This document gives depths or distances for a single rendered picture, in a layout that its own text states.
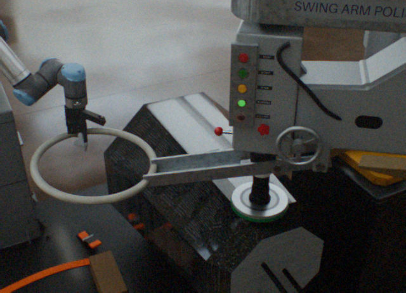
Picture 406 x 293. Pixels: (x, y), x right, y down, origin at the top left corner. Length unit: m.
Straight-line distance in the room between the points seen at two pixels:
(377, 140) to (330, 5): 0.47
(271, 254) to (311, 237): 0.18
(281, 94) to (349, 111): 0.22
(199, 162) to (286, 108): 0.50
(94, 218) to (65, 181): 0.47
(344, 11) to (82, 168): 2.55
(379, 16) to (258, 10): 0.33
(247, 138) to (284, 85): 0.23
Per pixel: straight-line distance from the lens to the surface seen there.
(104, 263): 2.78
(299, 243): 2.07
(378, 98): 1.66
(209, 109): 2.63
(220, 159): 1.98
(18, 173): 2.92
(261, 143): 1.73
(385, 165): 2.36
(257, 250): 1.97
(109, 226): 3.17
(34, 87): 2.16
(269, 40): 1.56
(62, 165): 3.78
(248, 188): 2.04
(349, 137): 1.72
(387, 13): 1.54
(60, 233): 3.19
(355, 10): 1.53
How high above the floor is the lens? 2.09
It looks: 33 degrees down
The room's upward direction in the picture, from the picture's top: straight up
